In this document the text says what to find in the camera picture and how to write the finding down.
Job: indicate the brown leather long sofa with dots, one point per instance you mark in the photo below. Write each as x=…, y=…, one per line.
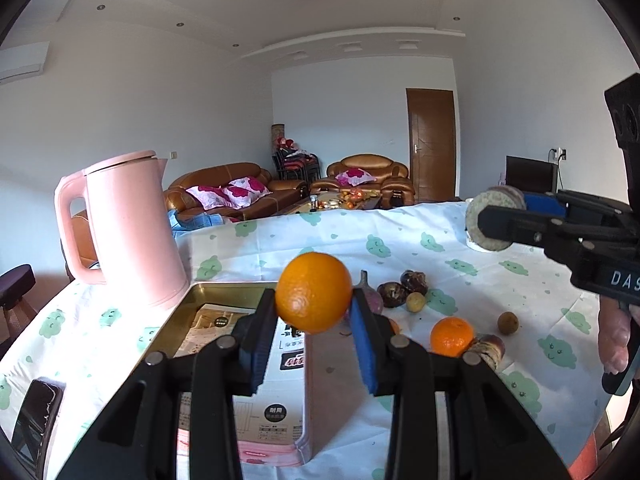
x=240, y=191

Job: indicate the brown leather armchair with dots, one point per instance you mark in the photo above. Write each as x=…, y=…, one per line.
x=370, y=173

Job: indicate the brown-yellow passion fruit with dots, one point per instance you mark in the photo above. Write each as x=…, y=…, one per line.
x=508, y=323

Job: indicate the purple round turnip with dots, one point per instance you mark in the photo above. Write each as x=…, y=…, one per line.
x=373, y=297

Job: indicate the person's right hand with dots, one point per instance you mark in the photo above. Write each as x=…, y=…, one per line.
x=613, y=336

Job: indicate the small orange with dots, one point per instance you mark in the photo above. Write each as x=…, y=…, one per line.
x=395, y=326

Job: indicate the pink metal tin box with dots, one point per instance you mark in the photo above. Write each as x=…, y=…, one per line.
x=273, y=426

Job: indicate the stacked dark chairs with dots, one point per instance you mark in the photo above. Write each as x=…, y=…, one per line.
x=293, y=163

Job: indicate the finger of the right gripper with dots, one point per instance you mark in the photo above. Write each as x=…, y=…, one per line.
x=581, y=208
x=510, y=232

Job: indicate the black smartphone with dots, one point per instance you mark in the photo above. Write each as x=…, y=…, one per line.
x=34, y=426

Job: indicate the black television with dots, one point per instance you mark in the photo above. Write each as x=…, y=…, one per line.
x=531, y=175

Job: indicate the orange wooden chair back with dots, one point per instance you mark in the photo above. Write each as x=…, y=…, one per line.
x=85, y=247

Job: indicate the brown wooden door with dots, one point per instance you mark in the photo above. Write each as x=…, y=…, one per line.
x=433, y=144

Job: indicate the pink electric kettle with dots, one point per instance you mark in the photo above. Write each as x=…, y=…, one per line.
x=137, y=256

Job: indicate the blue clothing pile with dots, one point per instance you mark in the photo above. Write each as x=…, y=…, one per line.
x=180, y=227

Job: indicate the wooden coffee table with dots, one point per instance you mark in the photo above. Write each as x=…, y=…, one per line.
x=342, y=199

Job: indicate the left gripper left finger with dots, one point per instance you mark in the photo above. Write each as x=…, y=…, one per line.
x=136, y=434

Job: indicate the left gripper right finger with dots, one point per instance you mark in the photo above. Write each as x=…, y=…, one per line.
x=453, y=418

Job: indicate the white wall air conditioner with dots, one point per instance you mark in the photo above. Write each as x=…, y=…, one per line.
x=23, y=61

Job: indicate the small yellow round fruit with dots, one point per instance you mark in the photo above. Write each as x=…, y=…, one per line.
x=415, y=302

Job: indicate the white cloud-print tablecloth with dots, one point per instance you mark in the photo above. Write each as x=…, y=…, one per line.
x=89, y=343

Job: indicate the dark purple round stool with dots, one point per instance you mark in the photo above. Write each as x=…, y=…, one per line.
x=16, y=313

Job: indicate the large orange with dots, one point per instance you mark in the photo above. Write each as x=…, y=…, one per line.
x=313, y=292

